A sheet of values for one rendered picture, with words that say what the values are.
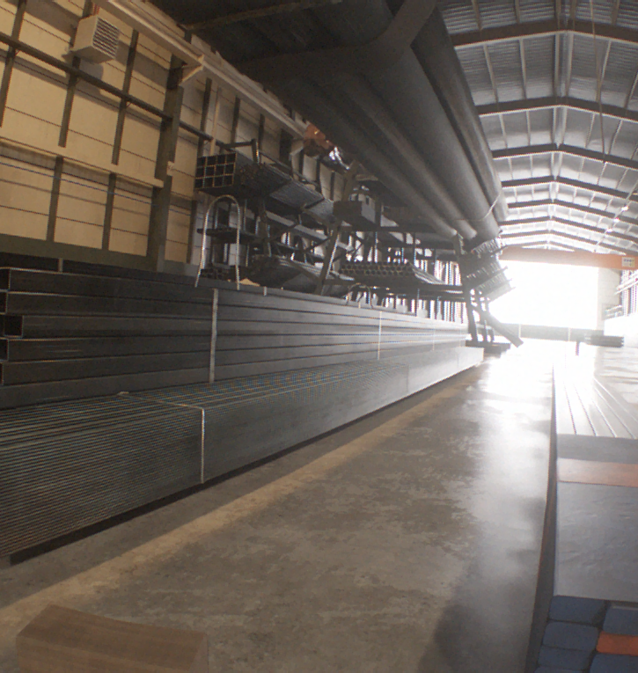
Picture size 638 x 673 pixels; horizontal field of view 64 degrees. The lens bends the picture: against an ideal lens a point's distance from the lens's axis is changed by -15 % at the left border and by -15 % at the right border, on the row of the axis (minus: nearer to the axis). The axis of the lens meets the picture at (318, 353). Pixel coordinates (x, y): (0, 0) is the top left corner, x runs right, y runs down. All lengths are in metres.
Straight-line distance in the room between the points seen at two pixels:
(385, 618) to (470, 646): 0.11
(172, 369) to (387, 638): 0.93
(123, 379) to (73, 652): 0.83
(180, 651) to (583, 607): 0.32
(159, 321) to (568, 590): 1.11
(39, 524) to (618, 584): 0.68
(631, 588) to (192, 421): 0.82
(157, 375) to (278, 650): 0.86
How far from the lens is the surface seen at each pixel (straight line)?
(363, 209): 9.43
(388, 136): 2.13
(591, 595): 0.43
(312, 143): 10.26
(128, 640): 0.53
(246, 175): 12.22
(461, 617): 0.72
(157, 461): 0.98
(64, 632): 0.54
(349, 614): 0.71
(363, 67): 1.54
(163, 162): 12.76
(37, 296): 1.06
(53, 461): 0.80
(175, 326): 1.40
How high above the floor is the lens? 0.34
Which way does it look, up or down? 3 degrees down
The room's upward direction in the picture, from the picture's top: 3 degrees clockwise
